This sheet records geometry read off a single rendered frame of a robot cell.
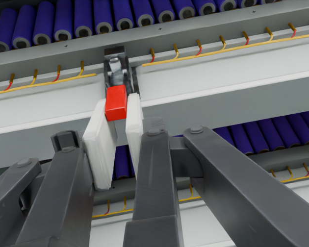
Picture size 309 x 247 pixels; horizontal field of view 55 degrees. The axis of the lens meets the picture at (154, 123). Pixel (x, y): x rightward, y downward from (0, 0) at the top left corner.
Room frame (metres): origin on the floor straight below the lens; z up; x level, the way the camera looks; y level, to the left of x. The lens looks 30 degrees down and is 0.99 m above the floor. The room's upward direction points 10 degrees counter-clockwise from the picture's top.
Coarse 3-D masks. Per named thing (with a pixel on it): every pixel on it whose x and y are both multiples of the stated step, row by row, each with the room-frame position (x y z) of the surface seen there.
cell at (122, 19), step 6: (114, 0) 0.34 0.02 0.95; (120, 0) 0.33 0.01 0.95; (126, 0) 0.33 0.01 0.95; (114, 6) 0.33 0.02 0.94; (120, 6) 0.32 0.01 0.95; (126, 6) 0.32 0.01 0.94; (114, 12) 0.32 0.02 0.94; (120, 12) 0.31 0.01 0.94; (126, 12) 0.31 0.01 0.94; (114, 18) 0.31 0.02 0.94; (120, 18) 0.30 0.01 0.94; (126, 18) 0.30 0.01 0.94; (132, 18) 0.31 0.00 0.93; (120, 24) 0.30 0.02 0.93; (126, 24) 0.30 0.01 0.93; (132, 24) 0.30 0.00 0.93
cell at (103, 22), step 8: (96, 0) 0.34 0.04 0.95; (104, 0) 0.34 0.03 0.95; (96, 8) 0.32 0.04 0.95; (104, 8) 0.32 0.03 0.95; (96, 16) 0.31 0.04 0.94; (104, 16) 0.31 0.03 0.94; (96, 24) 0.30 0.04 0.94; (104, 24) 0.30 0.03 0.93; (112, 24) 0.30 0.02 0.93; (96, 32) 0.30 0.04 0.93
